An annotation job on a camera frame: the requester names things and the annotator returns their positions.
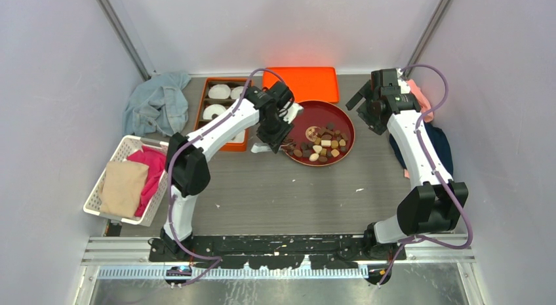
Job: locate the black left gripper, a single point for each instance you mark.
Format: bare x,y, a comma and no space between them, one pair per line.
275,142

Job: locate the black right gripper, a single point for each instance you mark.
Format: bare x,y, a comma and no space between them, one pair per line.
376,124

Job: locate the orange box lid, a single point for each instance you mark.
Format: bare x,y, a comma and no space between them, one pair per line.
310,83

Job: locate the silver metal tongs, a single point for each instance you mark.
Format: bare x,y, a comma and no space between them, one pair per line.
260,147

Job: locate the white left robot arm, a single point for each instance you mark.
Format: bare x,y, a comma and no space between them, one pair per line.
188,157

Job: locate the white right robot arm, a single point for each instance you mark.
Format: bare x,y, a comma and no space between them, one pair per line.
435,202

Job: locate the orange chocolate box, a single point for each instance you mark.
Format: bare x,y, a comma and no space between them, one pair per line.
239,142

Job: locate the white paper cup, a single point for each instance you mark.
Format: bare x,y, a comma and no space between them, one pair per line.
236,92
213,109
219,92

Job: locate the round red lacquer tray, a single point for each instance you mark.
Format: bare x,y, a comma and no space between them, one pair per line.
321,121

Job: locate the salmon pink cloth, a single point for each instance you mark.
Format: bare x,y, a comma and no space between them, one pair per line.
417,92

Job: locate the navy blue cloth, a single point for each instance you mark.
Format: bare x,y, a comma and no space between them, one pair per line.
440,143

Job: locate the light blue cloth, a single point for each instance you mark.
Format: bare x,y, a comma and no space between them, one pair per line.
157,106

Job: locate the pink cloth in basket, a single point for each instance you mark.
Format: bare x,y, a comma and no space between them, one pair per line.
155,160

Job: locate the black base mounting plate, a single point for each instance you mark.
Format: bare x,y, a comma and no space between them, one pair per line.
273,252

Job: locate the white plastic basket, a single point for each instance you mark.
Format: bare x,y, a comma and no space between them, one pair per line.
127,146

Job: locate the beige cloth in basket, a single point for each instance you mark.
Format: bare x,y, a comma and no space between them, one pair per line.
122,188

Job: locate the aluminium frame rail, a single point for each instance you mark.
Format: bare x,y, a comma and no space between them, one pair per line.
127,258

